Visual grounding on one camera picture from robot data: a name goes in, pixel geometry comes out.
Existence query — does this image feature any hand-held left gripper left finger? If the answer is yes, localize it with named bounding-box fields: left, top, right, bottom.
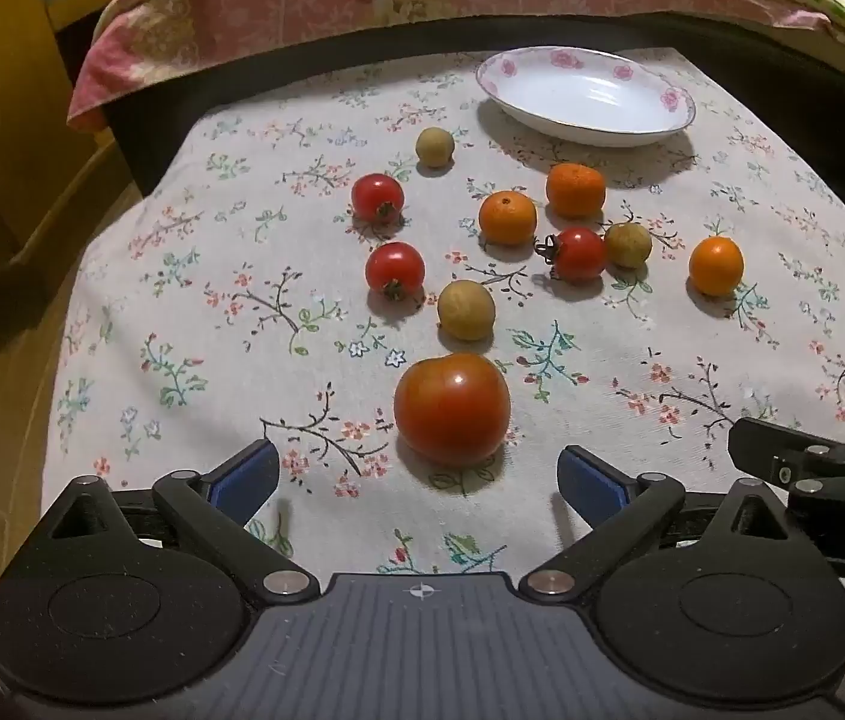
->
left=40, top=439, right=320, bottom=605

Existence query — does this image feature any floral tablecloth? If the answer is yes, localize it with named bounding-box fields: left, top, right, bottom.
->
left=40, top=45, right=845, bottom=691

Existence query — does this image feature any large red tomato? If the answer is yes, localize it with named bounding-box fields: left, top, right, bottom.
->
left=393, top=352, right=512, bottom=467

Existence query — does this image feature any dark bed frame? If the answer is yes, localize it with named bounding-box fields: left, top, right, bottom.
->
left=103, top=11, right=845, bottom=200

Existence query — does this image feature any small red tomato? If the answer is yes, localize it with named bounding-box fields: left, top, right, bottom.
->
left=365, top=241, right=426, bottom=299
left=351, top=173, right=404, bottom=224
left=535, top=226, right=608, bottom=283

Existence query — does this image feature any tan longan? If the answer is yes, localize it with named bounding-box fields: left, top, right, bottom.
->
left=438, top=279, right=497, bottom=341
left=415, top=127, right=457, bottom=168
left=604, top=222, right=653, bottom=269

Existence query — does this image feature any small orange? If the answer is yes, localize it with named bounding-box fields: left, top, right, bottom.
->
left=478, top=190, right=538, bottom=247
left=688, top=236, right=745, bottom=298
left=546, top=163, right=607, bottom=219

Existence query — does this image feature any white floral-rim bowl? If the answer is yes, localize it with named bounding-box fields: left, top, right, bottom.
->
left=475, top=46, right=697, bottom=148

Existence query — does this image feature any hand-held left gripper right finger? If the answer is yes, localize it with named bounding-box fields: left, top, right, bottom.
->
left=519, top=445, right=795, bottom=605

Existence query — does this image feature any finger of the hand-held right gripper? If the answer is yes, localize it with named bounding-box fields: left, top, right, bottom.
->
left=729, top=418, right=845, bottom=492

